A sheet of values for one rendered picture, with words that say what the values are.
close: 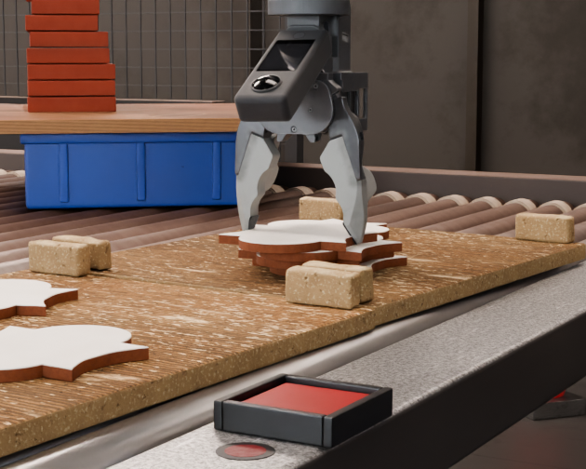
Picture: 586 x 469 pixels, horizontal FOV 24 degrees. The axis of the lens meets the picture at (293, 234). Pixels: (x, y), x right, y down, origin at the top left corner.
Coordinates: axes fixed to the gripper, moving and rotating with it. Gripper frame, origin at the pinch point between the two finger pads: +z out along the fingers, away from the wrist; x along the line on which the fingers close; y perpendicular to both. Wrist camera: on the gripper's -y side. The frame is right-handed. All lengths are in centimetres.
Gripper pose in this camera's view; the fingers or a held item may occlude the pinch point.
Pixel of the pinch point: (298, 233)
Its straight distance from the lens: 117.7
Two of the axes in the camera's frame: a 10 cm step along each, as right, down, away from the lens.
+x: -9.0, -0.6, 4.2
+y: 4.3, -1.2, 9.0
